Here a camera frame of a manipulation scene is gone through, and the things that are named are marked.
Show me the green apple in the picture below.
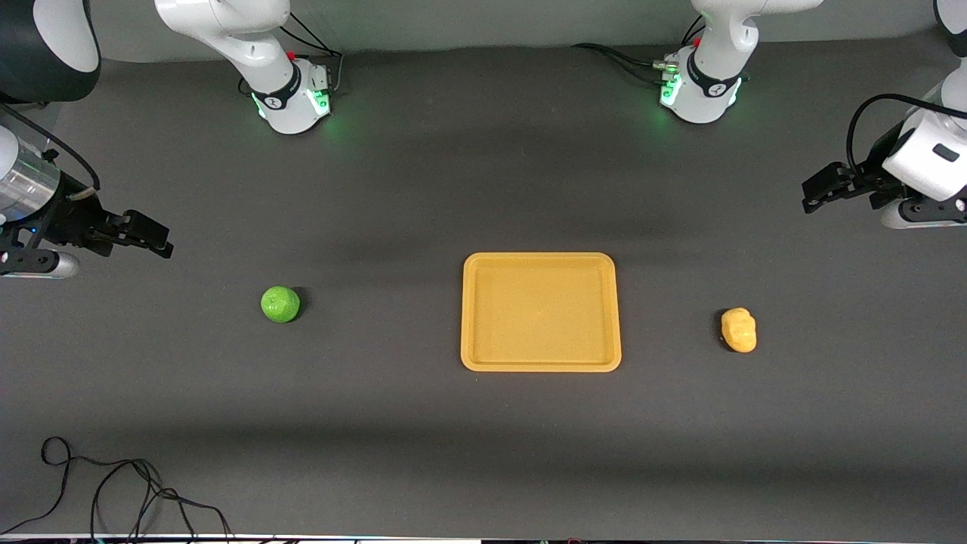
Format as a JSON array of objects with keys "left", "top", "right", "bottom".
[{"left": 261, "top": 285, "right": 301, "bottom": 324}]

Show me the yellow potato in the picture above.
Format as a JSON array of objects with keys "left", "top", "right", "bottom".
[{"left": 720, "top": 307, "right": 758, "bottom": 354}]

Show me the yellow plastic tray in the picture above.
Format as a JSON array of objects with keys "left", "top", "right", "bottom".
[{"left": 460, "top": 252, "right": 623, "bottom": 373}]

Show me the dark grey table mat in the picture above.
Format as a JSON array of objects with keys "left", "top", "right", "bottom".
[{"left": 0, "top": 29, "right": 967, "bottom": 540}]

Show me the loose black cable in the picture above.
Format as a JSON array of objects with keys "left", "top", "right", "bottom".
[{"left": 0, "top": 436, "right": 233, "bottom": 542}]

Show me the black left arm base cable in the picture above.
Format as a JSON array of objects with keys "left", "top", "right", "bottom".
[{"left": 570, "top": 15, "right": 707, "bottom": 85}]

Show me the black arm base cable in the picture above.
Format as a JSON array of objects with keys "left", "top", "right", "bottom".
[
  {"left": 238, "top": 11, "right": 345, "bottom": 97},
  {"left": 570, "top": 15, "right": 707, "bottom": 85}
]

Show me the black right arm base cable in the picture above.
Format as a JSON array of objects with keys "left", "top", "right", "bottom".
[{"left": 238, "top": 11, "right": 345, "bottom": 97}]

